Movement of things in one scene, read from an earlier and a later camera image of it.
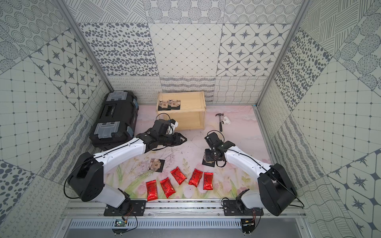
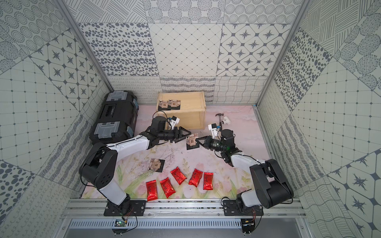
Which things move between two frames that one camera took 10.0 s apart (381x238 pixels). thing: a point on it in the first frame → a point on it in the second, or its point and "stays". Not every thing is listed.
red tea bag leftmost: [152, 190] stays
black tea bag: [174, 104] stays
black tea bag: [163, 105] stays
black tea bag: [211, 163] → [191, 141]
